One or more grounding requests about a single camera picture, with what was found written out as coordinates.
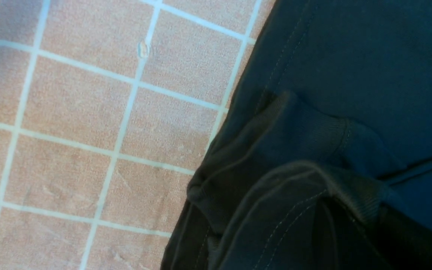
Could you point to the dark gray long-sleeve top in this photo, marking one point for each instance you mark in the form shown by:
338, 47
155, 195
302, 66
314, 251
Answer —
324, 161

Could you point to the pink checkered tablecloth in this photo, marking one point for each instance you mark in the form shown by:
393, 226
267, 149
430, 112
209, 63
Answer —
107, 108

